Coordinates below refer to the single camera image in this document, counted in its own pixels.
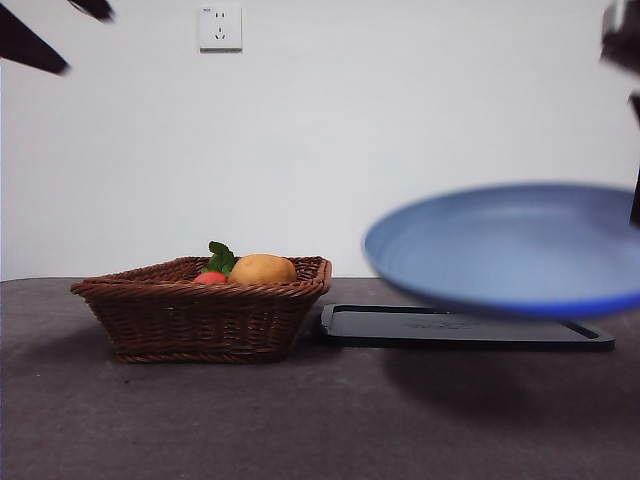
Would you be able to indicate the blue round plate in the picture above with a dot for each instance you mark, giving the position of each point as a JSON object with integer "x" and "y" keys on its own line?
{"x": 500, "y": 250}

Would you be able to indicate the brown wicker basket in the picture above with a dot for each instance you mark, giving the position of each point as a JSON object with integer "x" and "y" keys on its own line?
{"x": 200, "y": 325}

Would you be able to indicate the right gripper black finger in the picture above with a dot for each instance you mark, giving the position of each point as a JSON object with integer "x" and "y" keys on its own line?
{"x": 636, "y": 200}

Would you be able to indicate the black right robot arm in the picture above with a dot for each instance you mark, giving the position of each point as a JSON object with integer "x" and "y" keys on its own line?
{"x": 625, "y": 47}

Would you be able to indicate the black rectangular tray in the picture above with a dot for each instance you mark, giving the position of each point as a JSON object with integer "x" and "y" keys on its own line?
{"x": 380, "y": 330}

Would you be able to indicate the yellow-brown potato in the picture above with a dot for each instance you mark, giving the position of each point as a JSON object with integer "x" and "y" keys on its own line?
{"x": 262, "y": 270}

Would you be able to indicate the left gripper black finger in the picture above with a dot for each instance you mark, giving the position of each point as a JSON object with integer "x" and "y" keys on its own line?
{"x": 25, "y": 42}
{"x": 95, "y": 9}

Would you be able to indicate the orange carrot with green leaves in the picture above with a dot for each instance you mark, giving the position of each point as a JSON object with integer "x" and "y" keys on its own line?
{"x": 220, "y": 260}

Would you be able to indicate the white wall socket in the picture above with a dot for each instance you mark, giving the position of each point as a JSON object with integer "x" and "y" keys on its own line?
{"x": 220, "y": 27}

